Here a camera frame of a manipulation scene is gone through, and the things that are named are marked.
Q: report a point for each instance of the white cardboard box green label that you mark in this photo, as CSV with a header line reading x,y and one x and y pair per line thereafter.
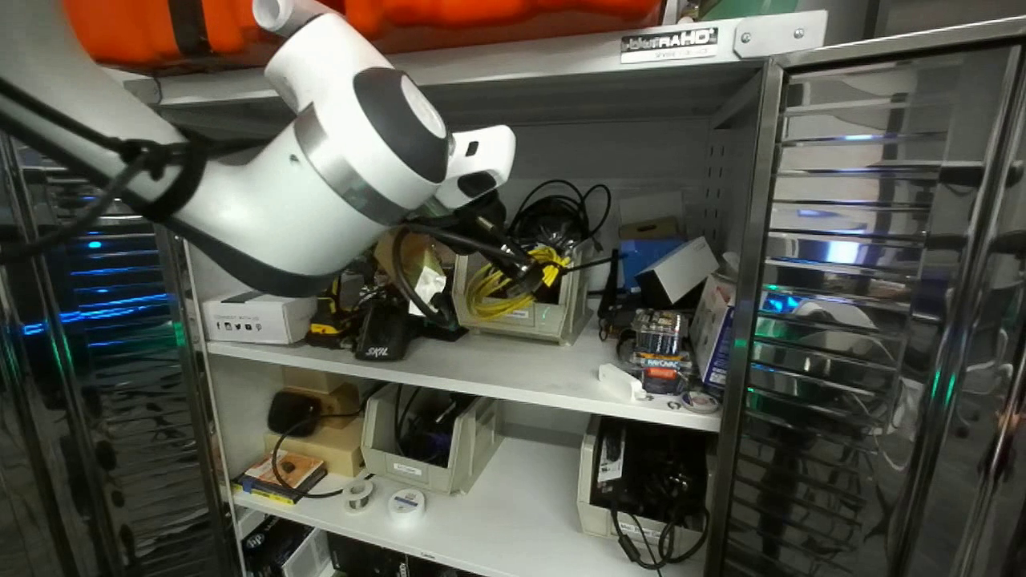
x,y
257,317

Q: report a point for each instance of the white bin lower shelf centre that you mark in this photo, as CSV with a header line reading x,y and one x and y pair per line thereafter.
x,y
430,441

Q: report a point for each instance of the tan box with black device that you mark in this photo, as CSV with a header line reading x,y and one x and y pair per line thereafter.
x,y
319,416

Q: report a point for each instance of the small colourful items box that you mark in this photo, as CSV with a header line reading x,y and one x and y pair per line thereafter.
x,y
658,348

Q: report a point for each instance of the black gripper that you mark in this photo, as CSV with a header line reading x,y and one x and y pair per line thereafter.
x,y
482,229

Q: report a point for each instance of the tape roll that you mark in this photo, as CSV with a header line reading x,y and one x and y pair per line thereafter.
x,y
406,502

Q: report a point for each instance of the black battery charger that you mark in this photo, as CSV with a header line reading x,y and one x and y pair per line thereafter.
x,y
386,329

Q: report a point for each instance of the white bin lower shelf right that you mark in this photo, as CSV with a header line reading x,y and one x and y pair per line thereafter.
x,y
641,480

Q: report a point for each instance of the yellow black power drill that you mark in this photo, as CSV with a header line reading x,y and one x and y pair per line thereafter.
x,y
337,311

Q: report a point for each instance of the orange container on top shelf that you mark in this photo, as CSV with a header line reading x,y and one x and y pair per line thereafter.
x,y
197,29

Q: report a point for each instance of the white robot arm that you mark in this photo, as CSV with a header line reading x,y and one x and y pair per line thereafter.
x,y
365,149

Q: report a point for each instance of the white tool bin middle shelf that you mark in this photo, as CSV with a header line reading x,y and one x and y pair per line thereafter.
x,y
553,311

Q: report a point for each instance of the metal shelving unit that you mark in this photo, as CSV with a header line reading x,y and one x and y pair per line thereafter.
x,y
670,139

